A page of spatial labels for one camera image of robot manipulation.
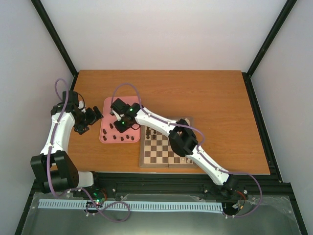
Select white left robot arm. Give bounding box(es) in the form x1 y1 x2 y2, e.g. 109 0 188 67
30 91 103 197

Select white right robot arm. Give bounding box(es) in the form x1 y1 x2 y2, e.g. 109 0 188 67
110 98 238 199

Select wooden chess board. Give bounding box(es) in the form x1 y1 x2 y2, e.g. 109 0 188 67
139 126 198 168

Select row of white chess pieces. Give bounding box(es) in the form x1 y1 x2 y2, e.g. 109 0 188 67
180 117 193 167

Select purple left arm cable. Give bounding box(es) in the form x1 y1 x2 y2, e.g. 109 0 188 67
46 78 131 222

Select light blue cable duct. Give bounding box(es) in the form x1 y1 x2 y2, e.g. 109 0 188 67
38 199 223 213

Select black aluminium frame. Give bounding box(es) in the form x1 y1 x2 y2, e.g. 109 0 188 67
14 0 313 235

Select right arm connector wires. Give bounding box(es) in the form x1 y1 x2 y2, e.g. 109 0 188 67
232 189 249 210

